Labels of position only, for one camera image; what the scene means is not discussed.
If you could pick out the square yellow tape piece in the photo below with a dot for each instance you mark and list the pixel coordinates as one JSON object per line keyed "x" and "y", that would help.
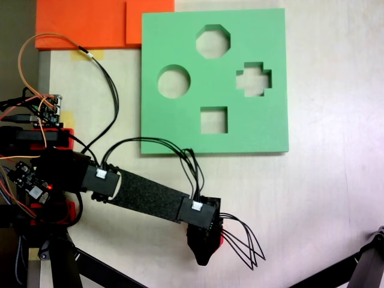
{"x": 69, "y": 120}

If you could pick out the green shape sorting board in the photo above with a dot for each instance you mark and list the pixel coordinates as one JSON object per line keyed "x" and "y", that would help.
{"x": 255, "y": 126}

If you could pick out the red black base clamp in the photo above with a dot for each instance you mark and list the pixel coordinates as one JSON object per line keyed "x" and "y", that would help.
{"x": 55, "y": 136}
{"x": 70, "y": 210}

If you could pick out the wide yellow tape piece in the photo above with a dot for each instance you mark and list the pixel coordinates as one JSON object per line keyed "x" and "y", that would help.
{"x": 97, "y": 54}

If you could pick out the large orange foam block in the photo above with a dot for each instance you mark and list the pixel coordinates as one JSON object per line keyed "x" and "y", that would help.
{"x": 81, "y": 24}

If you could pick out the small yellow tape piece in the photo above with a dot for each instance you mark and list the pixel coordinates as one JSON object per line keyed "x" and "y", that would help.
{"x": 33, "y": 255}

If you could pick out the red octagonal pillar block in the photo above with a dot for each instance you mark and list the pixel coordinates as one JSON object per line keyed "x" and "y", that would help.
{"x": 222, "y": 242}

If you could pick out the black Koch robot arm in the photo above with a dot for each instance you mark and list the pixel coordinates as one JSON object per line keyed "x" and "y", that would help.
{"x": 144, "y": 195}

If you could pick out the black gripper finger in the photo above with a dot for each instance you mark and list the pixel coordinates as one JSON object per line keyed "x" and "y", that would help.
{"x": 204, "y": 252}

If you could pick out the black tripod leg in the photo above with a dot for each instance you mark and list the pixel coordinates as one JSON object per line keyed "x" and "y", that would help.
{"x": 64, "y": 264}
{"x": 369, "y": 264}
{"x": 327, "y": 273}
{"x": 105, "y": 271}

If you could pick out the black driver circuit board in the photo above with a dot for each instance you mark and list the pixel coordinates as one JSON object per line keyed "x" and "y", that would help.
{"x": 27, "y": 178}

